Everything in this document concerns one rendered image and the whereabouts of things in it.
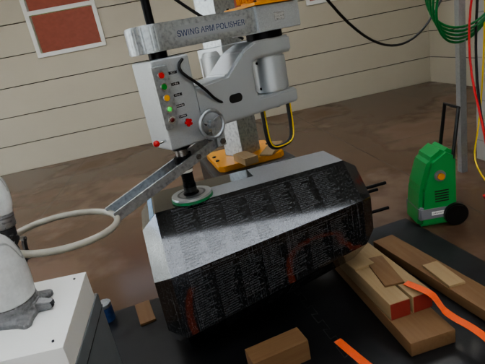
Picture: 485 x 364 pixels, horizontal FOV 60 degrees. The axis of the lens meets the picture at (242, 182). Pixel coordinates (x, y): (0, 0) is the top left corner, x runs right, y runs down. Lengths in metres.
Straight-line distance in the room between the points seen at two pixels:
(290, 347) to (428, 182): 1.69
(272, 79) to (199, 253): 1.02
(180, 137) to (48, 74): 6.53
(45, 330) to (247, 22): 1.65
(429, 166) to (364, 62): 5.87
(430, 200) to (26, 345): 2.78
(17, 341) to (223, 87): 1.42
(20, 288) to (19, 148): 7.40
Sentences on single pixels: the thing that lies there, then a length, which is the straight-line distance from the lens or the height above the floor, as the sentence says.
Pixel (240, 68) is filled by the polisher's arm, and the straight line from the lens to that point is 2.25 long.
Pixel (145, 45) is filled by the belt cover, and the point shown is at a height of 1.64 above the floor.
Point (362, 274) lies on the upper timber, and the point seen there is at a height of 0.19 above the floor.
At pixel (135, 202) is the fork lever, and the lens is 2.05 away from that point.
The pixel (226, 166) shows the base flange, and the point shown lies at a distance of 2.92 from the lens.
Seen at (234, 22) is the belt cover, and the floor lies 1.67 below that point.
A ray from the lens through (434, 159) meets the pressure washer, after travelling 3.34.
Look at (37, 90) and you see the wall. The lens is 8.54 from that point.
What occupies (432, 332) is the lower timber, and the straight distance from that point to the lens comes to 2.36.
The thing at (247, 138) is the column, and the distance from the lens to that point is 3.08.
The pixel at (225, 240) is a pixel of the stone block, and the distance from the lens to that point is 2.11.
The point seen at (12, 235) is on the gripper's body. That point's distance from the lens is 1.90.
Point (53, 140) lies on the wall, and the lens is 8.62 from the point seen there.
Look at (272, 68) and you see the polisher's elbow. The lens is 2.40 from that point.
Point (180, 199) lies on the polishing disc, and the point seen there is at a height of 0.88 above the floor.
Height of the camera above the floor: 1.60
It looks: 19 degrees down
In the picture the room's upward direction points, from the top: 11 degrees counter-clockwise
